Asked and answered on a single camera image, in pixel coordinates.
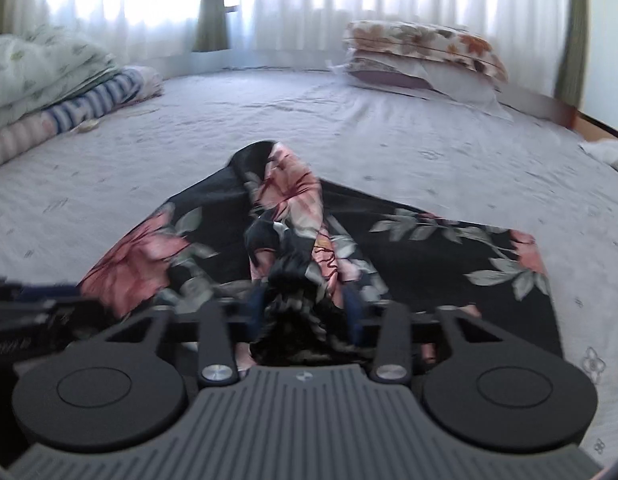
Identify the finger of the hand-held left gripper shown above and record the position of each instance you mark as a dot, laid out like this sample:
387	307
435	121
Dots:
44	294

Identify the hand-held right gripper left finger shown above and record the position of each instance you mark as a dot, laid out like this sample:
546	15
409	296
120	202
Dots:
257	312

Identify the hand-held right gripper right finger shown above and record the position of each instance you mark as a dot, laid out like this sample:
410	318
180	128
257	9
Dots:
354	312

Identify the black floral pants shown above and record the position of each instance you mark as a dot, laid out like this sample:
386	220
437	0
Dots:
214	220

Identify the pink striped folded blanket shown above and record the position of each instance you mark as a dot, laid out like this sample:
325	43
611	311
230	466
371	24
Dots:
14	142

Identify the small round beige object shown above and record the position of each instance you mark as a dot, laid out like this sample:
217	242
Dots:
87	126

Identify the bed with white sheet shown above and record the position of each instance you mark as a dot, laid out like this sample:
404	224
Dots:
389	135

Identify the blue white striped blanket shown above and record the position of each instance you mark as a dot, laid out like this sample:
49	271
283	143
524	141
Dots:
96	97

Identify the green floral folded quilt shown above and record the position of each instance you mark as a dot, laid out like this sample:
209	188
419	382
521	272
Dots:
39	70

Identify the pale pink folded cloth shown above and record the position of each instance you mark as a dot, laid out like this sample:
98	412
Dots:
146	82

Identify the white frilled pillow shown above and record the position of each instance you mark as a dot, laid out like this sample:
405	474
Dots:
439	87

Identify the floral orange pillow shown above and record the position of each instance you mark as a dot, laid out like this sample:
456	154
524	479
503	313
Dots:
424	42

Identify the white crumpled cloth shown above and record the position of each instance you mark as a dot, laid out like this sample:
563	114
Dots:
611	157

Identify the green curtain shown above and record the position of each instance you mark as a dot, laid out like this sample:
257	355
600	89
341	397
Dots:
571	35
213	5

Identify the wooden bed frame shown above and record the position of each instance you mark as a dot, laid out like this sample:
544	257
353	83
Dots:
596	127

